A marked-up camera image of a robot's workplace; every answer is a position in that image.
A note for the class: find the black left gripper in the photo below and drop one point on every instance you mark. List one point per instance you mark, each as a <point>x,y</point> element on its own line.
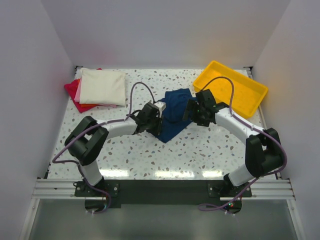
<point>158,129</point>

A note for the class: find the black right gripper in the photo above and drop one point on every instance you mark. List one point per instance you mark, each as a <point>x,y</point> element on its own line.
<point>191,105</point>

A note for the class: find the blue Mickey t-shirt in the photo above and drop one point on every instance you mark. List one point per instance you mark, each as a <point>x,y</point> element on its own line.
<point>173,123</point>

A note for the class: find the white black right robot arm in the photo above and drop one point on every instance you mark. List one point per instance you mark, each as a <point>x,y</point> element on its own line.
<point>263,150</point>

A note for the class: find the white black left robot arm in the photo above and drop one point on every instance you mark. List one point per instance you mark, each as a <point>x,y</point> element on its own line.
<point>87,140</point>

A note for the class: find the yellow plastic tray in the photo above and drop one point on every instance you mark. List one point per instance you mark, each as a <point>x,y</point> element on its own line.
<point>218,78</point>

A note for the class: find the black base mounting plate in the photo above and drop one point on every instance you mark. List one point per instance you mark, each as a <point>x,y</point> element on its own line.
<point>108,202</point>

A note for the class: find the cream folded t-shirt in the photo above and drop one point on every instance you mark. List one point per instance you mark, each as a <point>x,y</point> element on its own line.
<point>102,87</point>

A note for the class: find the pink folded t-shirt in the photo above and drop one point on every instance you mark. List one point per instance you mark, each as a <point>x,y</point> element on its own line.
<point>76,98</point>

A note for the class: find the red folded t-shirt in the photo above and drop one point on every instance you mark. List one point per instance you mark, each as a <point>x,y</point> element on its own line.
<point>71,89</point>

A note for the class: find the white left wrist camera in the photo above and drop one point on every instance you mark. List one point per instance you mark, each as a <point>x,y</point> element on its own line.
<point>160,105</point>

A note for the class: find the aluminium frame rail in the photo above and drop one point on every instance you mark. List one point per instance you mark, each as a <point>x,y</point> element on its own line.
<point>269,189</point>

